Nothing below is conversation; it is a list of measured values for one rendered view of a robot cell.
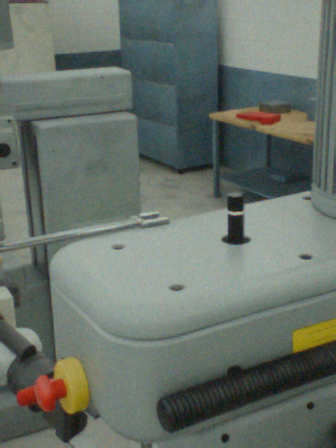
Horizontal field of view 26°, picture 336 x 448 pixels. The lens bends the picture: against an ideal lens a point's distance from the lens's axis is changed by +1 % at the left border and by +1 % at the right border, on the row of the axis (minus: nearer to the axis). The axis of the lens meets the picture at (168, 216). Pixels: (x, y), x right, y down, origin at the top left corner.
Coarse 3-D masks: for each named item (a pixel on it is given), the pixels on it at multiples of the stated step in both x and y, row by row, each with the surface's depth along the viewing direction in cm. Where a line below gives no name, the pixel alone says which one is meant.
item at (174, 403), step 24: (288, 360) 78; (312, 360) 78; (216, 384) 74; (240, 384) 74; (264, 384) 75; (288, 384) 76; (168, 408) 70; (192, 408) 71; (216, 408) 72; (168, 432) 71
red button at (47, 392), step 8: (40, 384) 81; (48, 384) 80; (56, 384) 81; (64, 384) 82; (40, 392) 80; (48, 392) 80; (56, 392) 81; (64, 392) 81; (40, 400) 81; (48, 400) 80; (56, 400) 82; (48, 408) 80
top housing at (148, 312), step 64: (64, 256) 86; (128, 256) 85; (192, 256) 84; (256, 256) 84; (320, 256) 83; (64, 320) 85; (128, 320) 72; (192, 320) 73; (256, 320) 77; (320, 320) 82; (128, 384) 74; (192, 384) 75; (320, 384) 85
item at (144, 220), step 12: (132, 216) 97; (144, 216) 97; (156, 216) 98; (84, 228) 93; (96, 228) 93; (108, 228) 93; (120, 228) 94; (24, 240) 89; (36, 240) 89; (48, 240) 90; (60, 240) 90; (0, 252) 87
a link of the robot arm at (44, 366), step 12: (48, 360) 135; (24, 372) 133; (36, 372) 132; (48, 372) 132; (24, 384) 132; (36, 408) 134; (60, 408) 127; (48, 420) 132; (60, 420) 128; (72, 420) 130; (84, 420) 133; (60, 432) 130; (72, 432) 132
